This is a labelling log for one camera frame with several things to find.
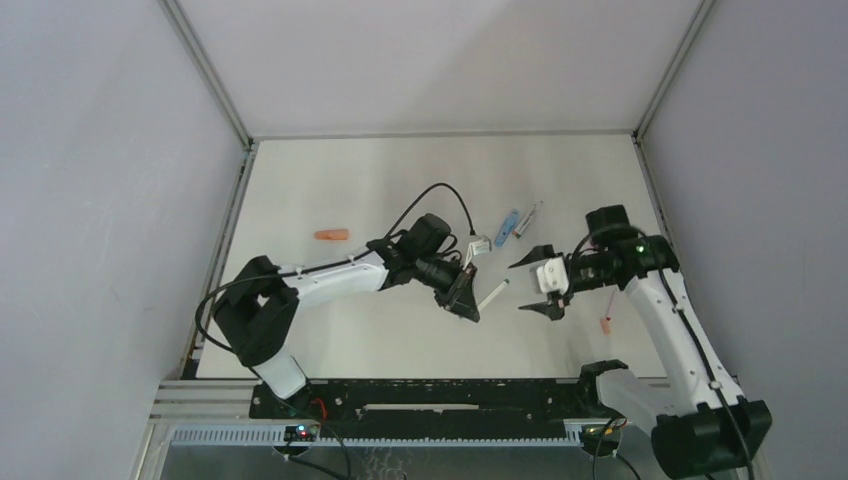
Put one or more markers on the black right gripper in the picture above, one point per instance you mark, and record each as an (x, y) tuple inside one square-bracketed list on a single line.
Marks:
[(584, 272)]

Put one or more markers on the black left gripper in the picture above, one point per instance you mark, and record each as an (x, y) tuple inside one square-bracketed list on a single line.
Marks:
[(457, 290)]

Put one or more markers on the white marker green end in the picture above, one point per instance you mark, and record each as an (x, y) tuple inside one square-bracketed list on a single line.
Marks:
[(493, 294)]

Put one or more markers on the thin white red pen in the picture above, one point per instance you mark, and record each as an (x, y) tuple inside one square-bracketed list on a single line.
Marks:
[(610, 305)]

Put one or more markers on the orange translucent highlighter pen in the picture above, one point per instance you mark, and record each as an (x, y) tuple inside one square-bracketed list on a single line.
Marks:
[(332, 235)]

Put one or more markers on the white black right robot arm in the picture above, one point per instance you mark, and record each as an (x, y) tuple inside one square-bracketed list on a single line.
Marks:
[(706, 424)]

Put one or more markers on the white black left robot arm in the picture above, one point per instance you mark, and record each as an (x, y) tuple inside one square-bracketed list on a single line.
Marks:
[(255, 311)]

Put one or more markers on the white pen green tip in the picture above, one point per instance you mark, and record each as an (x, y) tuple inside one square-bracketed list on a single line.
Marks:
[(541, 203)]

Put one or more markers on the white pen orange tip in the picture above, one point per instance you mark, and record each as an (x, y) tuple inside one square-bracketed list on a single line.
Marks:
[(525, 220)]

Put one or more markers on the blue translucent highlighter pen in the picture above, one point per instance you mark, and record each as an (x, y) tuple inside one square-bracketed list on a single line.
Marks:
[(507, 227)]

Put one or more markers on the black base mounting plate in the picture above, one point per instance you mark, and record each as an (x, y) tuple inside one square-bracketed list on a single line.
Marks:
[(442, 410)]

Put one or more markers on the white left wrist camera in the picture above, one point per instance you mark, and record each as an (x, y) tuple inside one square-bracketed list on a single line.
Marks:
[(478, 245)]

